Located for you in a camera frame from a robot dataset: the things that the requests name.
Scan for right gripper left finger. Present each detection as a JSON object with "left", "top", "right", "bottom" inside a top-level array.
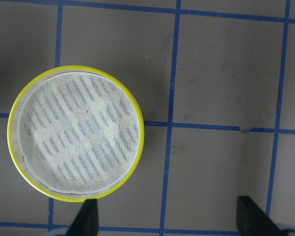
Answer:
[{"left": 65, "top": 199, "right": 99, "bottom": 236}]

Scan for white steamer cloth liner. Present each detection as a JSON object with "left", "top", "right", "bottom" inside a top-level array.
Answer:
[{"left": 17, "top": 71, "right": 141, "bottom": 193}]

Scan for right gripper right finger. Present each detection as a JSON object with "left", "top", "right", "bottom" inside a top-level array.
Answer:
[{"left": 236, "top": 196, "right": 284, "bottom": 236}]

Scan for yellow top steamer layer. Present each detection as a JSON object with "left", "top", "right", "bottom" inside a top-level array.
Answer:
[{"left": 6, "top": 65, "right": 145, "bottom": 203}]

